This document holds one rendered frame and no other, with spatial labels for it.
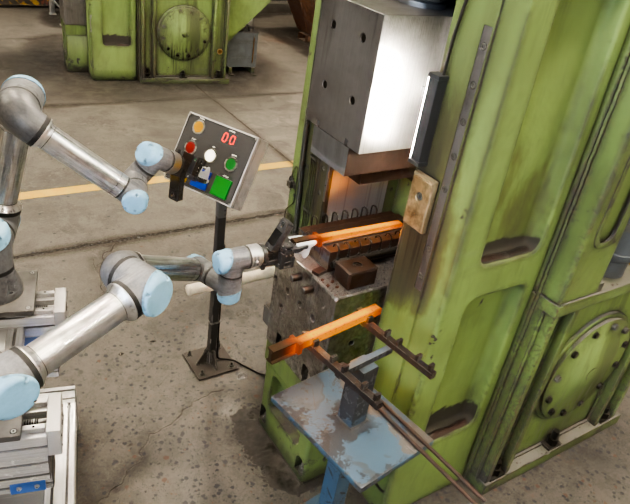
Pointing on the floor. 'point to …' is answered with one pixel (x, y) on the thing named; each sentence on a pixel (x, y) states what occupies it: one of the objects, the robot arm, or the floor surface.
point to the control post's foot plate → (198, 360)
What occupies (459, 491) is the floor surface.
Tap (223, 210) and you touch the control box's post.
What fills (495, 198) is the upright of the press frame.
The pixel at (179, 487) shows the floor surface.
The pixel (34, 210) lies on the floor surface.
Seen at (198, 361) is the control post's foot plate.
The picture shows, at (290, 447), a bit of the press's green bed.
